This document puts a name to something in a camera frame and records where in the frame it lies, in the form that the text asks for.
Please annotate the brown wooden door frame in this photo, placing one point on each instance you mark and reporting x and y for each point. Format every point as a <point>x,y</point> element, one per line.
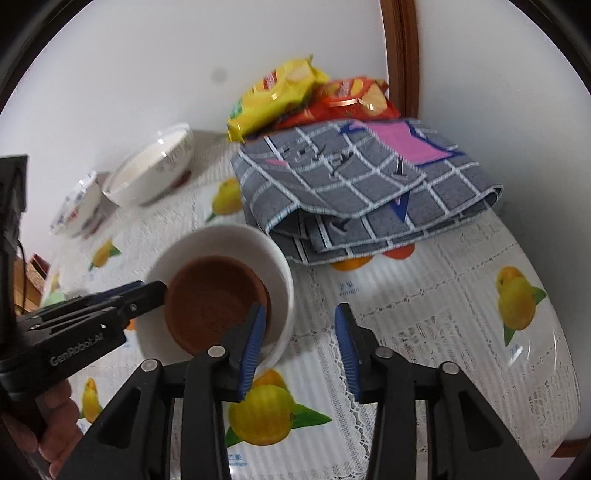
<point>399,55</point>

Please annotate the white bowl with grey pattern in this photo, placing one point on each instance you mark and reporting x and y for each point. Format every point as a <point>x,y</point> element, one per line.
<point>152,175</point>

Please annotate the reddish brown bowl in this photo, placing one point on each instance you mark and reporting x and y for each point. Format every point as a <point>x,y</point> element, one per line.
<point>207,300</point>

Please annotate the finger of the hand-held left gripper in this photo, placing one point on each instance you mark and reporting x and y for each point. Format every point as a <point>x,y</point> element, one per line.
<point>124,310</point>
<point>147,290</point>

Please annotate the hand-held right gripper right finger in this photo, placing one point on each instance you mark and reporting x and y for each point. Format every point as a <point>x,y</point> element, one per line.
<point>346,355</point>

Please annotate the person's left hand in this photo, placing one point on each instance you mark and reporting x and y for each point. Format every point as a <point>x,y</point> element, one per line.
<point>62,424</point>

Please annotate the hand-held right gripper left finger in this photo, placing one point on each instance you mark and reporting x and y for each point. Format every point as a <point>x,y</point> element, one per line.
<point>253,355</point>

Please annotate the large crane pattern bowl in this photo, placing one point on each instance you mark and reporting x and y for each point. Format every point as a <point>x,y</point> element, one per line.
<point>78,207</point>

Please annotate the grey checked cloth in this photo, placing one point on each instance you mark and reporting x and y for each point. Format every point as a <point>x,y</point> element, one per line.
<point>351,184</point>

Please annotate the red snack bag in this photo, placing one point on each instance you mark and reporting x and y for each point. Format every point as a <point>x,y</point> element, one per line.
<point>360,99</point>

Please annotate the small plain white bowl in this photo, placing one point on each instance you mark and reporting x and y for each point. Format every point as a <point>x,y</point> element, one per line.
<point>221,244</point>

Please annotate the yellow snack bag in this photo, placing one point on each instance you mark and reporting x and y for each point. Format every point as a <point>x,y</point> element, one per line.
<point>272,97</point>

